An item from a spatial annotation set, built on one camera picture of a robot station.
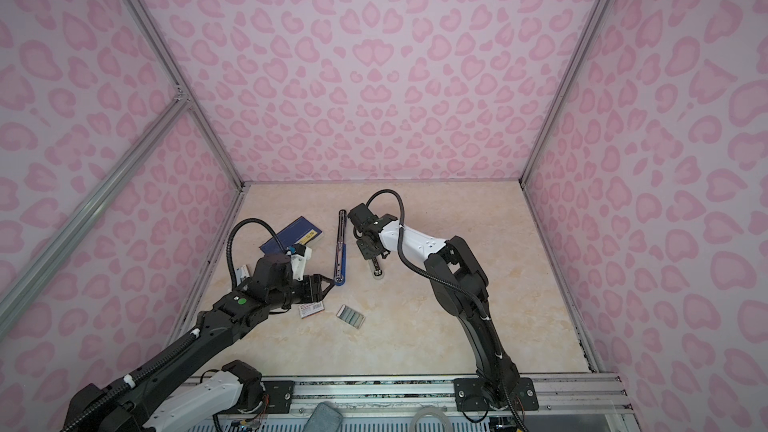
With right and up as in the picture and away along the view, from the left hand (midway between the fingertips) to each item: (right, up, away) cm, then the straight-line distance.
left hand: (329, 279), depth 80 cm
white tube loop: (+25, -29, -9) cm, 40 cm away
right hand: (+11, +7, +17) cm, 22 cm away
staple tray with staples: (+5, -12, +6) cm, 15 cm away
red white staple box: (-7, -10, +8) cm, 15 cm away
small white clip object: (-30, -1, +13) cm, 33 cm away
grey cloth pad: (+2, -28, -12) cm, 31 cm away
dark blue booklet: (-16, +10, +24) cm, 31 cm away
